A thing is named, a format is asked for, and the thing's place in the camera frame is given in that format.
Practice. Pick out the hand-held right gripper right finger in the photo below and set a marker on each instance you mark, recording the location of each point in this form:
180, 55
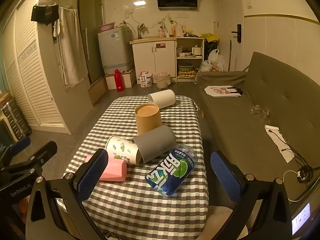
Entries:
223, 175

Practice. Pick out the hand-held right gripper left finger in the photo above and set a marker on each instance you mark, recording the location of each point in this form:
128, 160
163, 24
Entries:
92, 173

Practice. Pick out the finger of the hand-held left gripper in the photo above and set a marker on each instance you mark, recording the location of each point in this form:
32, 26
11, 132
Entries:
20, 143
44, 151

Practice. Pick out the leaf print paper cup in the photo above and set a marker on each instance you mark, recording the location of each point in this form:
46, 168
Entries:
122, 152

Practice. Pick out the grey cup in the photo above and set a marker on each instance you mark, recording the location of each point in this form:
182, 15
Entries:
156, 145

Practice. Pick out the brown paper cup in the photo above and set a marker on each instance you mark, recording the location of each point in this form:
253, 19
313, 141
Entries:
148, 120

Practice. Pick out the white cup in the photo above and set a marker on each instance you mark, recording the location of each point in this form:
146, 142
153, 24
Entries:
162, 99

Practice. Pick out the pink sponge block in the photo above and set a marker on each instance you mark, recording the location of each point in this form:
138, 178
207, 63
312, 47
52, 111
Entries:
114, 168

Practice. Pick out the dark suitcase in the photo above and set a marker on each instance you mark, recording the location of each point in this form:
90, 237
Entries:
15, 120

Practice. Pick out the blue label plastic bottle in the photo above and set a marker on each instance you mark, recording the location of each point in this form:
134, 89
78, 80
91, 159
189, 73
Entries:
172, 173

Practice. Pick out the checked tablecloth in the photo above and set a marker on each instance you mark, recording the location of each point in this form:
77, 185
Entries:
140, 215

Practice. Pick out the clear plastic wrap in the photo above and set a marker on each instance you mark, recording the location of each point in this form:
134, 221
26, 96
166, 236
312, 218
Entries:
260, 111

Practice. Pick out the white louvre wardrobe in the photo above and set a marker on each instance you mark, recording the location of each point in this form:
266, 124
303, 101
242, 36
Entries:
27, 67

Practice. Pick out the printed tote bag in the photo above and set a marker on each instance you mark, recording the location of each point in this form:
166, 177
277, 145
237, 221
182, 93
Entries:
220, 91

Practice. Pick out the device with lit screen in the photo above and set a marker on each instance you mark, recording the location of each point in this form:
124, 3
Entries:
301, 217

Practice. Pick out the red fire extinguisher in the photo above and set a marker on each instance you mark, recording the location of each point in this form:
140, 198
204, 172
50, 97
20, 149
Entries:
119, 81

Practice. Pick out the white platform box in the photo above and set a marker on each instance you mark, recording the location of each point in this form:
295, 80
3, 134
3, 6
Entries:
120, 80

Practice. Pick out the green sofa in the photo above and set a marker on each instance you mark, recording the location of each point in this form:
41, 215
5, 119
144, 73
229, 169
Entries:
265, 85

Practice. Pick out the white towel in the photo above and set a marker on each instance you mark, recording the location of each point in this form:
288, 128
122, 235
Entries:
71, 47

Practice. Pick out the printed pouch bag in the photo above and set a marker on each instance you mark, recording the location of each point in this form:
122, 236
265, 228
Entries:
145, 79

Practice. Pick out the egg tray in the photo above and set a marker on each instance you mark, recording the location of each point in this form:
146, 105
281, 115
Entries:
186, 74

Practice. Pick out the green white plastic bag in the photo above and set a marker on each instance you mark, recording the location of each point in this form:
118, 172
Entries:
205, 67

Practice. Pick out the lined trash bin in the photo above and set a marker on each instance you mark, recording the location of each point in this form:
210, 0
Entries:
162, 80

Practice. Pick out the green pot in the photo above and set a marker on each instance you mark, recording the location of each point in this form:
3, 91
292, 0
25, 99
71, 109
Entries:
185, 68

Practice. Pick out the broom stick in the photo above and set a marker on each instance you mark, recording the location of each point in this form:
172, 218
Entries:
229, 55

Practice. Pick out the washing machine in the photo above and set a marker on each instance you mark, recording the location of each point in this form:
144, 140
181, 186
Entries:
115, 48

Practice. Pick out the glass shower door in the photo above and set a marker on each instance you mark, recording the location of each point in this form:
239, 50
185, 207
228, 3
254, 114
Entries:
90, 30

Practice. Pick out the black hanging bag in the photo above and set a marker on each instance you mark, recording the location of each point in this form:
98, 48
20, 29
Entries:
45, 13

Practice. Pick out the white kitchen cabinet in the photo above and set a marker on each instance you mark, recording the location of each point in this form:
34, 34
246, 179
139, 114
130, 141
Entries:
152, 55

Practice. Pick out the yellow bag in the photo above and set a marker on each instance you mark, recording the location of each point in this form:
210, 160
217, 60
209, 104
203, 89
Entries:
210, 37

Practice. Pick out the pink basin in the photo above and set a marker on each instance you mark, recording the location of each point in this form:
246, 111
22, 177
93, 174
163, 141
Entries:
107, 27

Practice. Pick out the black door lock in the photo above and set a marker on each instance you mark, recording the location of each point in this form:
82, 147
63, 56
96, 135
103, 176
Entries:
238, 32

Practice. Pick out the metal faucet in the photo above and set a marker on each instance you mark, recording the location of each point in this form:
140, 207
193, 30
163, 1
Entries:
140, 30

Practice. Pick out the cream electric kettle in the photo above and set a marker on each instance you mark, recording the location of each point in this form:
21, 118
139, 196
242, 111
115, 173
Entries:
179, 30

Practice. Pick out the orange bottle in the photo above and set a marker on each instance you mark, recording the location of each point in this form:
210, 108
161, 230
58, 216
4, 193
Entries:
160, 33

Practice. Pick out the white door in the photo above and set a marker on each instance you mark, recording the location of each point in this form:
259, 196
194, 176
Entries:
226, 12

